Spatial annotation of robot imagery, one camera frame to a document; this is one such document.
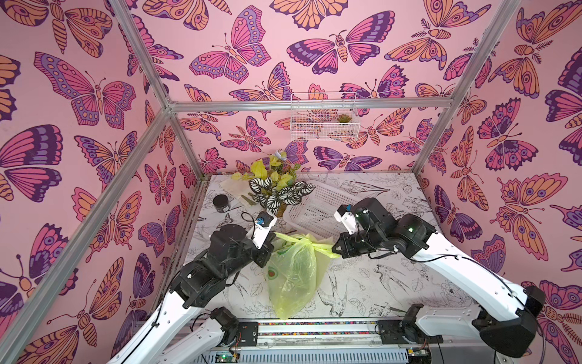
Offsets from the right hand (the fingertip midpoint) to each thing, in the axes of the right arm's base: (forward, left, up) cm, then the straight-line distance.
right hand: (333, 247), depth 68 cm
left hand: (+3, +18, +5) cm, 19 cm away
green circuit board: (-26, +34, -25) cm, 50 cm away
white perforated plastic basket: (+28, +4, -22) cm, 36 cm away
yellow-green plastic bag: (-6, +11, -3) cm, 13 cm away
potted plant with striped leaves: (+26, +20, 0) cm, 33 cm away
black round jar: (+33, +48, -21) cm, 62 cm away
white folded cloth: (+42, +44, -23) cm, 65 cm away
